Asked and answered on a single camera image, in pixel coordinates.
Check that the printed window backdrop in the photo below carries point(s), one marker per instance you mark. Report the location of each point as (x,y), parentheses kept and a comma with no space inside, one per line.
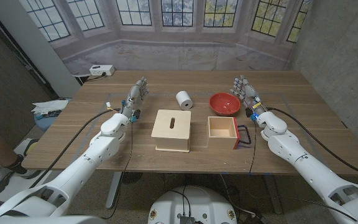
(179,53)

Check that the stack of white papers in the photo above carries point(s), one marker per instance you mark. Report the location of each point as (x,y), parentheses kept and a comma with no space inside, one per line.
(50,105)

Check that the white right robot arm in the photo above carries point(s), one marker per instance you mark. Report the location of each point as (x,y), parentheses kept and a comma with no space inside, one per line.
(291,149)

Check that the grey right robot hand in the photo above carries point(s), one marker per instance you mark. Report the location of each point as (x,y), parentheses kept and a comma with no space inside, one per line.
(249,95)

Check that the grey table leg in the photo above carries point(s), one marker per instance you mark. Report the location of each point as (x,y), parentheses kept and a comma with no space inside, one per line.
(273,193)
(113,189)

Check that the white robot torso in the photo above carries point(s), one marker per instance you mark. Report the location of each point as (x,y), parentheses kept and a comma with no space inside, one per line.
(194,202)

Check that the wooden box with slot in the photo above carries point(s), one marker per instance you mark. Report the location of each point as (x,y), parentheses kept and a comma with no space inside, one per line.
(171,133)

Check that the white paper roll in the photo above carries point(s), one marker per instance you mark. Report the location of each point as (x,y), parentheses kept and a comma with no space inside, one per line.
(184,99)

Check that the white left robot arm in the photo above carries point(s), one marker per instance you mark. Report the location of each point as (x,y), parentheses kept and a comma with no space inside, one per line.
(101,149)

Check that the white floor mat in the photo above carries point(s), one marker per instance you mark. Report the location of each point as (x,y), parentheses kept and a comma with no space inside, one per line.
(14,188)

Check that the white power strip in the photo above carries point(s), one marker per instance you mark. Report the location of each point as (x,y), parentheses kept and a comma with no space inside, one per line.
(102,70)

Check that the blue stool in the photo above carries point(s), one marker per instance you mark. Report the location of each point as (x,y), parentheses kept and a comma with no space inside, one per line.
(43,123)

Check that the red bowl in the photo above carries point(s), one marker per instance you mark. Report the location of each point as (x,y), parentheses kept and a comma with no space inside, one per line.
(224,104)

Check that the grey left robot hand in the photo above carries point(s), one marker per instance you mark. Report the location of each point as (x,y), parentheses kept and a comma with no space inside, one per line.
(134,99)

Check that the wooden drawer with red front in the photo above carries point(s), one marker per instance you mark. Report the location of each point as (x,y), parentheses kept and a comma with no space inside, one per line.
(221,135)

